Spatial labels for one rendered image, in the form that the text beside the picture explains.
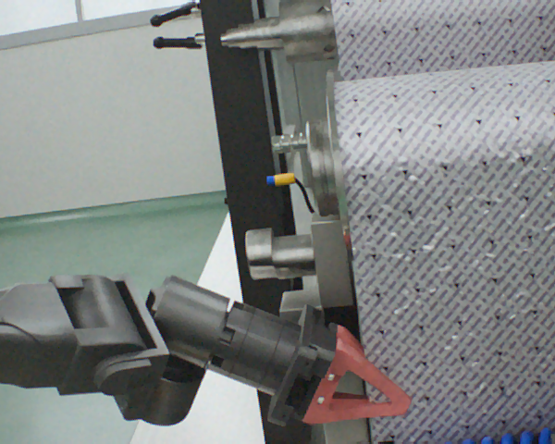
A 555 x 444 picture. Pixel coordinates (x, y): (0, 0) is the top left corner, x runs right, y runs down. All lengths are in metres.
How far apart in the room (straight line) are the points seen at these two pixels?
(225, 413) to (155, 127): 5.25
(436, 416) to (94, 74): 5.78
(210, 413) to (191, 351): 0.53
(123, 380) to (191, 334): 0.07
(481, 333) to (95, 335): 0.29
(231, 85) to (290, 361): 0.40
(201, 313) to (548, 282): 0.26
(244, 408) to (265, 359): 0.53
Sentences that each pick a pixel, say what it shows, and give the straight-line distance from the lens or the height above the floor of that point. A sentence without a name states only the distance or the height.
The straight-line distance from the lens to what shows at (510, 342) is 0.92.
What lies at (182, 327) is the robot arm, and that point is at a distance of 0.89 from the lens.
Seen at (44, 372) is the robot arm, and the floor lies 1.16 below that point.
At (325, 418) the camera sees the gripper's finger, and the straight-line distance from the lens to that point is 0.91.
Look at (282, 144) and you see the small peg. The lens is 0.93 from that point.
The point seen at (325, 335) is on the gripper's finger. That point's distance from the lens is 0.90.
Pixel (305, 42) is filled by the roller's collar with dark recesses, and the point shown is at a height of 1.33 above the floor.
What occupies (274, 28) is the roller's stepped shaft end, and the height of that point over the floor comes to 1.34.
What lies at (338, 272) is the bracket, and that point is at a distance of 0.97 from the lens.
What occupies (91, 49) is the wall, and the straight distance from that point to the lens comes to 6.62.
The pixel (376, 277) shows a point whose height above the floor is 1.18.
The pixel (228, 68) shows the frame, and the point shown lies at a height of 1.30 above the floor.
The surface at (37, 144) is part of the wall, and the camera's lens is 6.77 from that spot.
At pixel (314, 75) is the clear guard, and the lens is 1.91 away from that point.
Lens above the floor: 1.44
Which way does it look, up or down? 14 degrees down
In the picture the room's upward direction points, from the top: 8 degrees counter-clockwise
